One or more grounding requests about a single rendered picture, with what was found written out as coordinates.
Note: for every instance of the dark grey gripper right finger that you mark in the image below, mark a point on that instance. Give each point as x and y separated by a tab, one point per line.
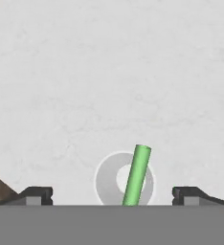
187	195

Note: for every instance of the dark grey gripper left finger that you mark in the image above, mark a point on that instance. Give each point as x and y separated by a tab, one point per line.
37	195

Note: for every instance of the green straw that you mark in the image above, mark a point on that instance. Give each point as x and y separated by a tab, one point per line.
137	175

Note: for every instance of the clear glass cup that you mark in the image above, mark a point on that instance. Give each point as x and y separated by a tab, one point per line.
107	182

